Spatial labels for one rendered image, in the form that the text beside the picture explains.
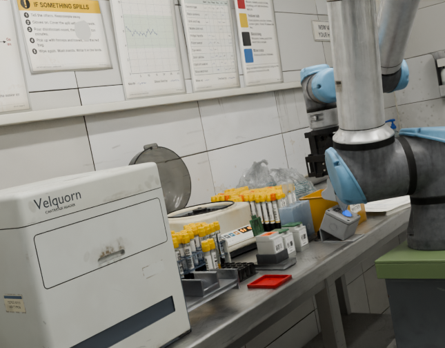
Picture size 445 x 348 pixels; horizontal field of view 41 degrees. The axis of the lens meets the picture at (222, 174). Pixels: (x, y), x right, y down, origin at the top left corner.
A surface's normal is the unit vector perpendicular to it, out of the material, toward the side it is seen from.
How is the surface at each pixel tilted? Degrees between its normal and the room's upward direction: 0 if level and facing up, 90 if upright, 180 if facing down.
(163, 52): 94
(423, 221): 70
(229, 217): 90
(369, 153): 101
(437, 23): 90
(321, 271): 90
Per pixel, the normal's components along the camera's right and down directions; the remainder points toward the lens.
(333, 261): 0.78, -0.11
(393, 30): -0.29, 0.82
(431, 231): -0.68, -0.15
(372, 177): 0.08, 0.27
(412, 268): -0.59, 0.18
